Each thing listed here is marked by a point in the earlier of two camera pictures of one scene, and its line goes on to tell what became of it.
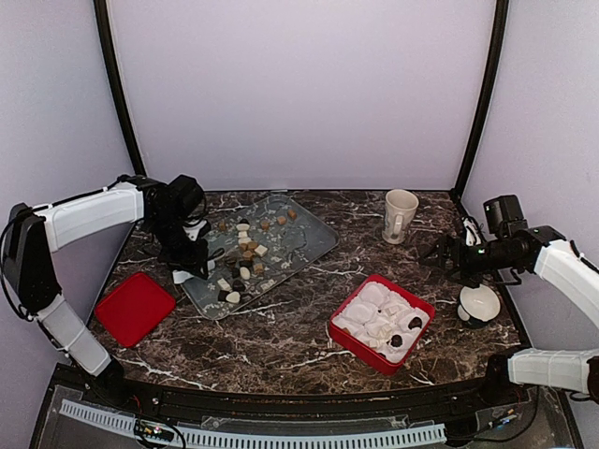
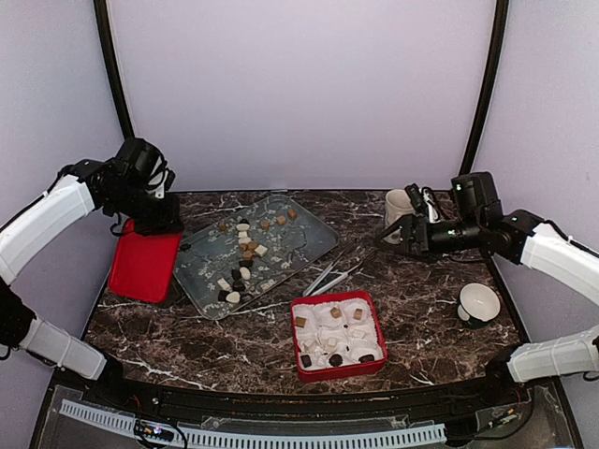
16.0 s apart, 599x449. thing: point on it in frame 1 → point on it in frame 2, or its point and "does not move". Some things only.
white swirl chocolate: (244, 272) does not move
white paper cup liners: (383, 320) → (336, 333)
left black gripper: (192, 261) → (166, 224)
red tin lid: (135, 309) → (143, 266)
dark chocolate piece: (396, 340) → (335, 360)
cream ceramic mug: (400, 209) does not move
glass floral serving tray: (261, 242) does not move
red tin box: (382, 322) → (336, 334)
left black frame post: (105, 21) does not move
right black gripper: (446, 244) → (410, 224)
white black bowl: (478, 306) does not move
